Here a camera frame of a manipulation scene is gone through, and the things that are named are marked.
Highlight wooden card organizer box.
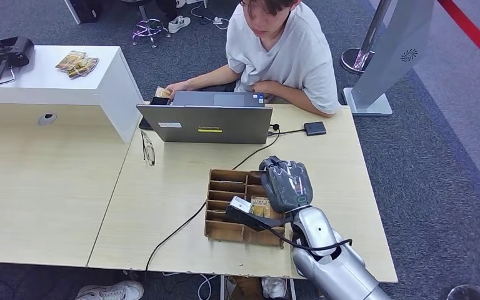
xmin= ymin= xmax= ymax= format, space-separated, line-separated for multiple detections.
xmin=204 ymin=167 xmax=286 ymax=249

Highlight person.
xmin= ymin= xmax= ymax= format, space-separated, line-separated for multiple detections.
xmin=166 ymin=0 xmax=342 ymax=119

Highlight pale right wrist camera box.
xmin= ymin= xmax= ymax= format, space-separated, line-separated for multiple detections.
xmin=224 ymin=196 xmax=268 ymax=233

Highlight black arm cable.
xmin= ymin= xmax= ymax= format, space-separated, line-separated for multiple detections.
xmin=264 ymin=225 xmax=354 ymax=253

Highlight long black power cable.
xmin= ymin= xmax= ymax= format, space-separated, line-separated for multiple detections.
xmin=144 ymin=131 xmax=283 ymax=274

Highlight chrome stanchion post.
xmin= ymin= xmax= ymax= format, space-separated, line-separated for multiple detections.
xmin=340 ymin=0 xmax=393 ymax=76

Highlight dark round object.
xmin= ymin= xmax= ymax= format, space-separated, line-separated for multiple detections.
xmin=447 ymin=284 xmax=480 ymax=300

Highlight black phone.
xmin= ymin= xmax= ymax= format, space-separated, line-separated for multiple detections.
xmin=138 ymin=96 xmax=171 ymax=131

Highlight black box on floor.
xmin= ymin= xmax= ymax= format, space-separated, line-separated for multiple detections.
xmin=64 ymin=0 xmax=103 ymax=25

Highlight plain white sneaker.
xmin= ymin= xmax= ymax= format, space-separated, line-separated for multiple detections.
xmin=75 ymin=281 xmax=145 ymax=300

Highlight white floor cable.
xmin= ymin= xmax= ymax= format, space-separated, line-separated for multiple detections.
xmin=161 ymin=271 xmax=220 ymax=300

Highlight black card reader cable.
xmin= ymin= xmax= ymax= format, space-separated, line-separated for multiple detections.
xmin=267 ymin=123 xmax=306 ymax=138

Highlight black card reader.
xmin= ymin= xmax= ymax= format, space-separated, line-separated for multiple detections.
xmin=303 ymin=121 xmax=328 ymax=137

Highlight black device with yellow stripe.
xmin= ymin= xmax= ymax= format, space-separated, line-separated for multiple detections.
xmin=0 ymin=36 xmax=35 ymax=89

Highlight person's right hand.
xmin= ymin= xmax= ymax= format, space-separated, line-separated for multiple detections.
xmin=166 ymin=81 xmax=196 ymax=99

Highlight chrome stool base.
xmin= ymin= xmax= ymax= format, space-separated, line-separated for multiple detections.
xmin=119 ymin=0 xmax=173 ymax=49

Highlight clear eyeglasses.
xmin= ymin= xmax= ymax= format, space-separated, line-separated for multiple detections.
xmin=140 ymin=129 xmax=156 ymax=168

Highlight crumpled white cloth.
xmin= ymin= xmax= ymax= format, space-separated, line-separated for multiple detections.
xmin=261 ymin=276 xmax=287 ymax=300

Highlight white power strip with cable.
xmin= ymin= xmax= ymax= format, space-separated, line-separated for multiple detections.
xmin=190 ymin=2 xmax=231 ymax=31

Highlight brown cardboard box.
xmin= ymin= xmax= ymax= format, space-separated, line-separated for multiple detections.
xmin=226 ymin=276 xmax=266 ymax=300

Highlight stack of hotel cards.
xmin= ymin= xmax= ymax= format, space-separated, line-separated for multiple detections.
xmin=55 ymin=50 xmax=100 ymax=79

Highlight person's left hand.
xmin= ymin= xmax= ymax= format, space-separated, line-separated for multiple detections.
xmin=251 ymin=80 xmax=283 ymax=96

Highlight grey round desk grommet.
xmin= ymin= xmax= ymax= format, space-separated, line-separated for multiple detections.
xmin=37 ymin=112 xmax=58 ymax=126

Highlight grey Lenovo laptop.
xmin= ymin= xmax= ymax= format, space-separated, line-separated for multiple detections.
xmin=136 ymin=90 xmax=274 ymax=145

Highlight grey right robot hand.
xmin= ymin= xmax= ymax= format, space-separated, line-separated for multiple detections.
xmin=259 ymin=155 xmax=314 ymax=215

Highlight grey kiosk stand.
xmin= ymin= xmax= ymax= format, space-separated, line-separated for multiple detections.
xmin=342 ymin=0 xmax=436 ymax=117

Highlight white cabinet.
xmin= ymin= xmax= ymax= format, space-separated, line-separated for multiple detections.
xmin=0 ymin=44 xmax=145 ymax=144

